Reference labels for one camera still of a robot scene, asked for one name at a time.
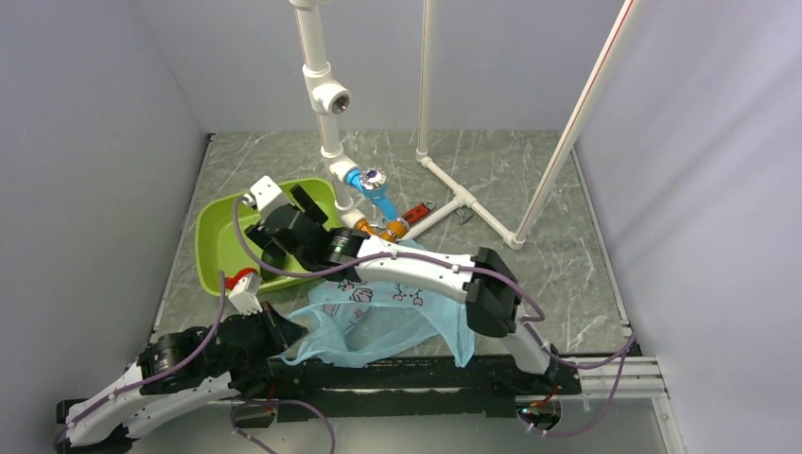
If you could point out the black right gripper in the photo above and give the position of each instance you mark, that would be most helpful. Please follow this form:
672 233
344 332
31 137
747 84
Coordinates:
307 204

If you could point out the blue printed plastic bag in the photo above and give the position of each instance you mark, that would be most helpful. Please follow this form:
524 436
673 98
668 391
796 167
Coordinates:
351 324

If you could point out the green plastic basin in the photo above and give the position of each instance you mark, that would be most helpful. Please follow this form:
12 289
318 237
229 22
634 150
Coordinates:
216 246

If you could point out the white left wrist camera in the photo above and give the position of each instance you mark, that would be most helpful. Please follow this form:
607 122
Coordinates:
242 291

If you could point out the blue plastic faucet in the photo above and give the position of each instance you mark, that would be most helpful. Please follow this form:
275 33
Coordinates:
372 183

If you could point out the thin white rear pipe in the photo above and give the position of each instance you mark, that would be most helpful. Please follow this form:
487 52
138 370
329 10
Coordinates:
427 46

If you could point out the orange plastic faucet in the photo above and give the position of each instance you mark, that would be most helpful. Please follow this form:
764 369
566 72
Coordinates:
393 231

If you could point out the white vertical pipe with fittings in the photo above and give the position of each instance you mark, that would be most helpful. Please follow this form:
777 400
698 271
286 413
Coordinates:
328 99

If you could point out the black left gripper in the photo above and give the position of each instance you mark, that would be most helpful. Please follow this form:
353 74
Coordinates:
281 333

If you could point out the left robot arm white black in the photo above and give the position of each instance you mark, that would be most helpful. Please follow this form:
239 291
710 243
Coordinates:
115 418

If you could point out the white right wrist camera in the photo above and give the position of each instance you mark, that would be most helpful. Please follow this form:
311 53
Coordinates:
265 196

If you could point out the white floor pipe frame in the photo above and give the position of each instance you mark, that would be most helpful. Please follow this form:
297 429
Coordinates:
462 198

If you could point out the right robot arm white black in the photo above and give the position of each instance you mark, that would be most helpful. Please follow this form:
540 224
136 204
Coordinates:
482 282

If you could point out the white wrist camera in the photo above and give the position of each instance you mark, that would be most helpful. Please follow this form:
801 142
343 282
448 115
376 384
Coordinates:
242 291
265 196

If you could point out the red grey pipe wrench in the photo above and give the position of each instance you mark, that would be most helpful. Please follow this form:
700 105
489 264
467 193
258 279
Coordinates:
418 212

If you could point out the small grey clip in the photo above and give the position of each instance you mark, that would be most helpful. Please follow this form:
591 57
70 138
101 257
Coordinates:
463 216

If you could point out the white slanted pipe red stripe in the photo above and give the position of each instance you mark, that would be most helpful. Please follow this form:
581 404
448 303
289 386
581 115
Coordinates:
604 65

